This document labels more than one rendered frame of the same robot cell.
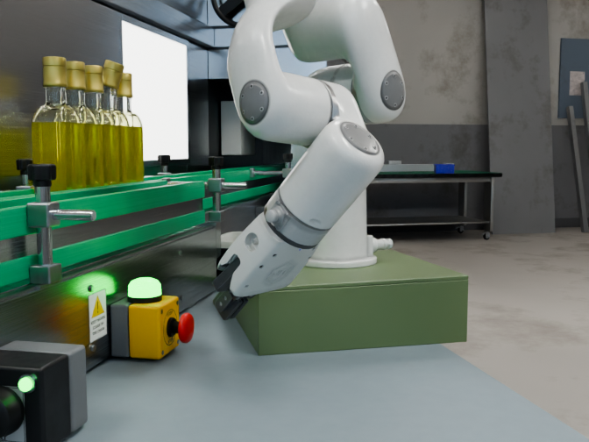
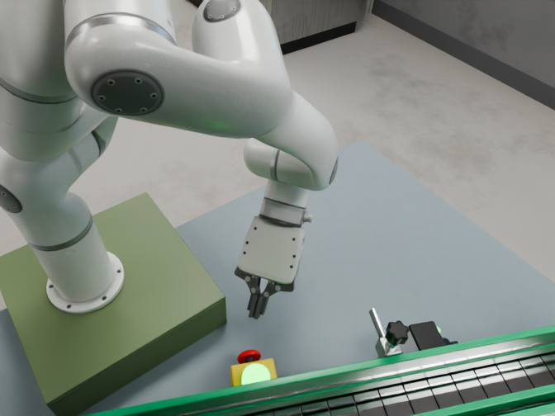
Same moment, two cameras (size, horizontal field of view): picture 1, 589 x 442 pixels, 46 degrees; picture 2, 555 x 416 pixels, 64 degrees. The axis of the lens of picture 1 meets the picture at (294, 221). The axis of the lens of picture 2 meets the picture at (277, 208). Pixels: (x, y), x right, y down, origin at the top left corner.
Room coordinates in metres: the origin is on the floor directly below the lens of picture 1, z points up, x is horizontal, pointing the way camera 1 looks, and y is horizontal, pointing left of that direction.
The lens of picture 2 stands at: (1.03, 0.45, 1.51)
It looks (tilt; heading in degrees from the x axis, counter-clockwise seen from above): 47 degrees down; 242
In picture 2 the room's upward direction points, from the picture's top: 5 degrees clockwise
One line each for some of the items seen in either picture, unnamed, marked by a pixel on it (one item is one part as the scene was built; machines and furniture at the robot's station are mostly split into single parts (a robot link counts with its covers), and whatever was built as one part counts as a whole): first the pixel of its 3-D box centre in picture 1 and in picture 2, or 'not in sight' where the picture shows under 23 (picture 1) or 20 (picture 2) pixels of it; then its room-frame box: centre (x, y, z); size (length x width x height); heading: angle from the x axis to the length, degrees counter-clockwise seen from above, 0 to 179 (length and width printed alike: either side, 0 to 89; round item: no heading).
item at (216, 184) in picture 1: (204, 188); not in sight; (1.35, 0.17, 0.95); 0.17 x 0.03 x 0.12; 78
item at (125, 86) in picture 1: (123, 85); not in sight; (1.30, 0.31, 1.14); 0.04 x 0.04 x 0.04
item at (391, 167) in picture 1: (386, 200); not in sight; (7.76, -1.02, 0.43); 2.40 x 0.96 x 0.87; 103
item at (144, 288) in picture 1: (145, 288); (255, 378); (0.92, 0.20, 0.84); 0.05 x 0.05 x 0.03
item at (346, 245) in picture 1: (344, 215); (68, 250); (1.13, -0.08, 0.92); 0.16 x 0.13 x 0.15; 113
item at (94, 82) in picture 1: (92, 79); not in sight; (1.19, 0.34, 1.14); 0.04 x 0.04 x 0.04
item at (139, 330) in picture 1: (147, 327); (254, 390); (0.92, 0.20, 0.79); 0.07 x 0.07 x 0.07; 78
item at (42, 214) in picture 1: (63, 225); (380, 338); (0.76, 0.25, 0.94); 0.07 x 0.04 x 0.13; 78
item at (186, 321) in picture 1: (179, 327); (249, 362); (0.91, 0.15, 0.79); 0.04 x 0.03 x 0.04; 168
